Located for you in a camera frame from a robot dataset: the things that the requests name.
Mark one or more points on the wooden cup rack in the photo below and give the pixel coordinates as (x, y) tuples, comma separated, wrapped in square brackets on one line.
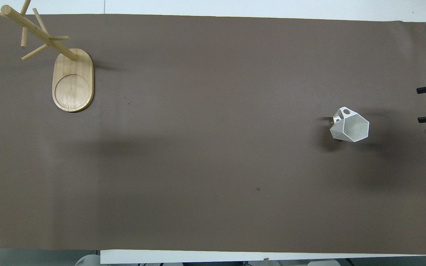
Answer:
[(73, 81)]

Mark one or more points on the white faceted cup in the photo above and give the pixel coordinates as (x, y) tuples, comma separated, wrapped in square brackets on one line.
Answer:
[(353, 128)]

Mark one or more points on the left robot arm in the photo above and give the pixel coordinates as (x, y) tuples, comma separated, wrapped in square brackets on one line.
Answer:
[(89, 260)]

